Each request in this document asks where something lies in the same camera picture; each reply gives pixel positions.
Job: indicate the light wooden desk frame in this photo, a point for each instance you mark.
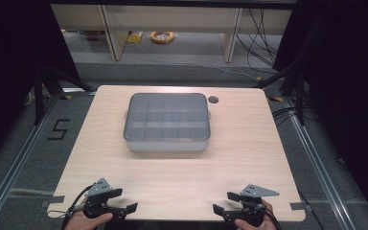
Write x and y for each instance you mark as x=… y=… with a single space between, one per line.
x=172 y=17

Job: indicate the black metal stand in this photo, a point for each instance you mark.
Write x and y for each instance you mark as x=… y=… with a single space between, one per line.
x=300 y=96
x=39 y=96

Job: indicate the dark round table grommet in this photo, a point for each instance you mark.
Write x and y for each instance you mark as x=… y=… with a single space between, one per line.
x=213 y=99

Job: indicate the yellow packet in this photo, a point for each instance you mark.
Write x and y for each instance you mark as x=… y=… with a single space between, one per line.
x=134 y=38

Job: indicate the person's right hand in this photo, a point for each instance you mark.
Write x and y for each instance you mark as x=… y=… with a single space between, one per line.
x=262 y=223

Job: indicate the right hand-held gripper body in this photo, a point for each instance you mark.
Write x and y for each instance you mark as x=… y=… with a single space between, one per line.
x=252 y=201

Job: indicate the black curtain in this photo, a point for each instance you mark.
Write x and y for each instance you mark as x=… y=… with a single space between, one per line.
x=9 y=64
x=348 y=80

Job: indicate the person's left hand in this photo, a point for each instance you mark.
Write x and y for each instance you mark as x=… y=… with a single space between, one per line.
x=87 y=222

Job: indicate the white compartment storage box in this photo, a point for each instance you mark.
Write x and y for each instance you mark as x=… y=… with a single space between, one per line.
x=166 y=146

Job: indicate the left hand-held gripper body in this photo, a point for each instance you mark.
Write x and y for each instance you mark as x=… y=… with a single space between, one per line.
x=98 y=197

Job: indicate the grey tape strip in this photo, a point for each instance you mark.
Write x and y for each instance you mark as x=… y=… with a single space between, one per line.
x=297 y=206
x=53 y=200

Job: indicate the grey plastic compartment box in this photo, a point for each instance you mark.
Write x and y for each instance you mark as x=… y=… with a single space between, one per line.
x=167 y=116

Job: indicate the aluminium floor rail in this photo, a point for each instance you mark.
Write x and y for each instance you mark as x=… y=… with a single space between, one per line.
x=16 y=169
x=316 y=166

